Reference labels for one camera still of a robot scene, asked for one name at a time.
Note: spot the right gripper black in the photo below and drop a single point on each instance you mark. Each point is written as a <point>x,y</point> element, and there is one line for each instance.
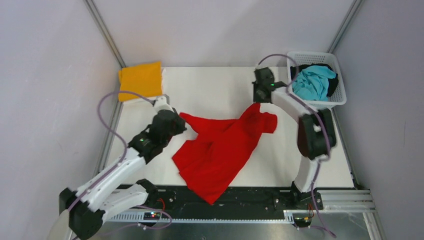
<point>256,97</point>

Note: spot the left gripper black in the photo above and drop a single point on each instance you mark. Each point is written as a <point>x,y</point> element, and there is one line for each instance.
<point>180,122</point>

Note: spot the red t-shirt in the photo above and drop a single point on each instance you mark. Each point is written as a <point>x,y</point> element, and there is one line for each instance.
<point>211,161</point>

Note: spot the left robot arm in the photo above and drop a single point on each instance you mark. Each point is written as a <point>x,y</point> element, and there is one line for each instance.
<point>84,211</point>

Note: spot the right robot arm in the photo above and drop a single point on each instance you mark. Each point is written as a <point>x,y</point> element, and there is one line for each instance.
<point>315,136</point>

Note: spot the folded white t-shirt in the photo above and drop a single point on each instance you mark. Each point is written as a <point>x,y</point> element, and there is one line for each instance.
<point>132,97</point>

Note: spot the light blue t-shirt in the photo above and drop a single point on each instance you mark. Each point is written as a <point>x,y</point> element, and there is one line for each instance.
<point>313,82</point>

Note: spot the folded orange t-shirt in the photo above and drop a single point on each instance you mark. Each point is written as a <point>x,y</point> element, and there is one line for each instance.
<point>143,79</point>

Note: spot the black t-shirt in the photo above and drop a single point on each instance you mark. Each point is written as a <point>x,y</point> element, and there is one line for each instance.
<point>333,84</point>

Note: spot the white plastic basket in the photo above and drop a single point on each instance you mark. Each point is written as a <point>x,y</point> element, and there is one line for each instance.
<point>317,78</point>

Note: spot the left controller board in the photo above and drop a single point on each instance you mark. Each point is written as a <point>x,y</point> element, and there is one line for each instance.
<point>151,216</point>

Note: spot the controller board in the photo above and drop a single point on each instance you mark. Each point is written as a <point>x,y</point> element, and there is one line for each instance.
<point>302,222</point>
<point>151,216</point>

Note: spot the right controller board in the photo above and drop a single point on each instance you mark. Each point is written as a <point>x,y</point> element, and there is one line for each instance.
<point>302,222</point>

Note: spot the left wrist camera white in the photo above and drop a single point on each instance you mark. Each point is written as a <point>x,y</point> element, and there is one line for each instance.
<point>162,102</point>

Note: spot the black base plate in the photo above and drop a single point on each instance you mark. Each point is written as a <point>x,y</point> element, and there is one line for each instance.
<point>235,204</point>

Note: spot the aluminium frame rail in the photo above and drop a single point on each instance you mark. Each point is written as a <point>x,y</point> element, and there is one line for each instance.
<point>333,200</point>

